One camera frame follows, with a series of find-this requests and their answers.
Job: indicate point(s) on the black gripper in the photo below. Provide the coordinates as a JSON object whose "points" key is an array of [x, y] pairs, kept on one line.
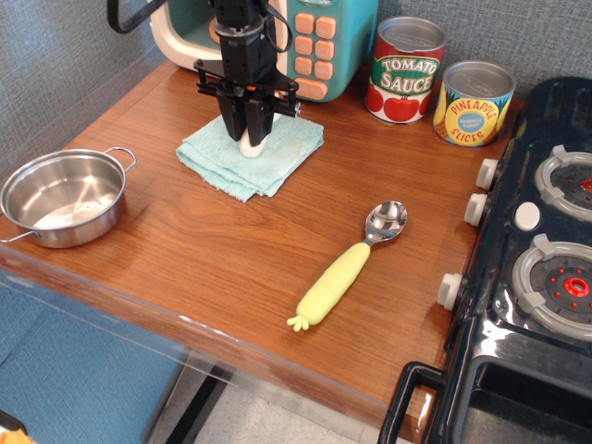
{"points": [[248, 65]]}

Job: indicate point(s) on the white plush mushroom brown cap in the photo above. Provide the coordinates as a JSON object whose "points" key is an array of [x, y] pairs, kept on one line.
{"points": [[253, 151]]}

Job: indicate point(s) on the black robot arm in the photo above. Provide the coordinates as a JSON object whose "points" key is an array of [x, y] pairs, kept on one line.
{"points": [[241, 14]]}

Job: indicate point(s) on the light blue folded napkin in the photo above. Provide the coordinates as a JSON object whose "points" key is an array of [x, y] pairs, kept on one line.
{"points": [[214, 156]]}

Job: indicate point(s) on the teal toy microwave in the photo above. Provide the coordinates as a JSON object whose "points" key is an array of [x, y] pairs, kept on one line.
{"points": [[330, 40]]}

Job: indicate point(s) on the tomato sauce can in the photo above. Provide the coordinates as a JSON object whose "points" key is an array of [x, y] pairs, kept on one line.
{"points": [[407, 58]]}

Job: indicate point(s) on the stainless steel pot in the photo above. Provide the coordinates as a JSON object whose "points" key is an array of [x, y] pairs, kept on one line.
{"points": [[67, 198]]}

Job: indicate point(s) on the pineapple slices can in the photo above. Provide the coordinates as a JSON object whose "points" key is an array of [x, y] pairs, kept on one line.
{"points": [[473, 102]]}

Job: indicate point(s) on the black toy stove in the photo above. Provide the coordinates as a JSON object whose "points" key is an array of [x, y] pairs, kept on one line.
{"points": [[518, 366]]}

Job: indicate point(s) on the orange object at corner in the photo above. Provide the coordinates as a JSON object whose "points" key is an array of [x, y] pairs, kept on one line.
{"points": [[14, 431]]}

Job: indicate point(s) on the spoon with yellow-green handle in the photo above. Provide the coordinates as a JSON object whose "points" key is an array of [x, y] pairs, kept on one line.
{"points": [[384, 223]]}

